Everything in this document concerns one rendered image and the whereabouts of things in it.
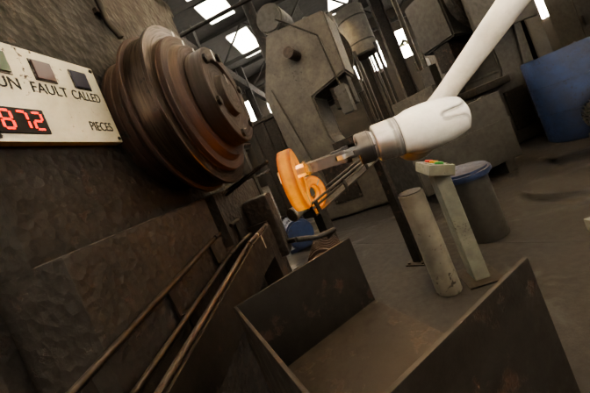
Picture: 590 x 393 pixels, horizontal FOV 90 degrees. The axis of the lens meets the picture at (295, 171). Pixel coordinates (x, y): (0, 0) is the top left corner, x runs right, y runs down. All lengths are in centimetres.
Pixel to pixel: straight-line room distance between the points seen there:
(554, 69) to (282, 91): 272
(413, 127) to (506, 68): 384
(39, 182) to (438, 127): 74
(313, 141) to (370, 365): 322
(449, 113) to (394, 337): 45
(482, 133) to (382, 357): 288
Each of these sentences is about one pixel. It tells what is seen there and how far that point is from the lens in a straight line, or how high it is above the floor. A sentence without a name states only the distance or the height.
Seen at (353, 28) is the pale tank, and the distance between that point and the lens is 979.
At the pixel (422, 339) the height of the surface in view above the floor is 60.
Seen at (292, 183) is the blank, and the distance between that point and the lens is 65.
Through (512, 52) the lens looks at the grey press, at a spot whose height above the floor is 106.
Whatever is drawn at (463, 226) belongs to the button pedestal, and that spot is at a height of 28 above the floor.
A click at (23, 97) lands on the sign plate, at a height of 114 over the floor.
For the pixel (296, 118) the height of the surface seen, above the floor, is 133.
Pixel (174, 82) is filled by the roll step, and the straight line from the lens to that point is 78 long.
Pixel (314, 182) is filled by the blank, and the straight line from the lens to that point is 135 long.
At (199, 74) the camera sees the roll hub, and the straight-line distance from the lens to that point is 79.
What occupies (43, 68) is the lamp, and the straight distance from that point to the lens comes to 74.
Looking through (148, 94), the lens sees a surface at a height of 112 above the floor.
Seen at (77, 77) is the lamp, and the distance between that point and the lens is 79.
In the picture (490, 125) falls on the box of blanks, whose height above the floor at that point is 48.
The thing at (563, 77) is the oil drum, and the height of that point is 62.
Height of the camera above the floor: 87
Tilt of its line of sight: 2 degrees down
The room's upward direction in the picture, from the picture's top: 23 degrees counter-clockwise
